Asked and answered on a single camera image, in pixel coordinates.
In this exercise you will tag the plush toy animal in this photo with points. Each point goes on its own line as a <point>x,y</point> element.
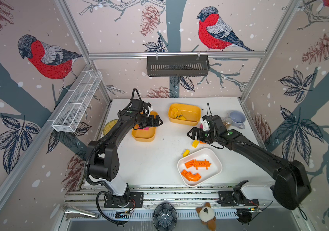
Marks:
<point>207,216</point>

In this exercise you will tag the lavender mug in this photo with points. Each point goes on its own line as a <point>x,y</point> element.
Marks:
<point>238,119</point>

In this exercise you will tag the black flower-shaped dish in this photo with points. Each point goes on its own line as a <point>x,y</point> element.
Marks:
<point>165,217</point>

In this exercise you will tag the orange curved lego piece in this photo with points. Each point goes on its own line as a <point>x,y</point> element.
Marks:
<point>191,177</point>

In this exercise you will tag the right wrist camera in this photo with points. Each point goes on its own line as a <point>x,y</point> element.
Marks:
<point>205,123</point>

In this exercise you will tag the orange long studded lego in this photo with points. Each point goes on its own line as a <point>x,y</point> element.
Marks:
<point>197,164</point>

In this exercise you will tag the small yellow lego brick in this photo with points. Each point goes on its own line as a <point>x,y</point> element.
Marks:
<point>186,153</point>

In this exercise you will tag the yellow lego hollow brick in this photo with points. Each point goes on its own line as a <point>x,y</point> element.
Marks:
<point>175,110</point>

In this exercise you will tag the yellow woven coaster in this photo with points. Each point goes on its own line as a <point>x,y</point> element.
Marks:
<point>109,126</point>

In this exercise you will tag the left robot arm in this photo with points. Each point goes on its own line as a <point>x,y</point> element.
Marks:
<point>102,164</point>

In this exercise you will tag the narrow yellow bin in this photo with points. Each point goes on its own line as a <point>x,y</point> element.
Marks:
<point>142,135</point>

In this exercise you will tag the yellow lego slope brick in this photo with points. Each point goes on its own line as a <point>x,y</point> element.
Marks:
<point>195,144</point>

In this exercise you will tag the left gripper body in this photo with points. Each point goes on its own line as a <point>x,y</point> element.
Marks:
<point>147,121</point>

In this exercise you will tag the yellow lego arch brick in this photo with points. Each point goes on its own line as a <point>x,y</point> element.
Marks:
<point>177,115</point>

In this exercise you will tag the white wire mesh shelf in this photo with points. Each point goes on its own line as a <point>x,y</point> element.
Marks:
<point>72,112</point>

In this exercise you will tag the wide yellow bin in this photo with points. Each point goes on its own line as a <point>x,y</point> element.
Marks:
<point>191,113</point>

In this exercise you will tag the silver metal tool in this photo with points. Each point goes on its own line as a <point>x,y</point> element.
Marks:
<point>73,212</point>

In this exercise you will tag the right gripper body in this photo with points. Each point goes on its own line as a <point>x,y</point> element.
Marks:
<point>207,136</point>

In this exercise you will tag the white tray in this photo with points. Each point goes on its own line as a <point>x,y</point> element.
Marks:
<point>207,174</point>

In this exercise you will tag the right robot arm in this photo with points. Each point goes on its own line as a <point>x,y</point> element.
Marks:
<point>291,185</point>

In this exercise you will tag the glass spice jar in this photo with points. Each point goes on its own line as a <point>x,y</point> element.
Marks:
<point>227,122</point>

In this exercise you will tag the black wall basket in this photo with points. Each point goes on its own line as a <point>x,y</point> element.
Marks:
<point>178,66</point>

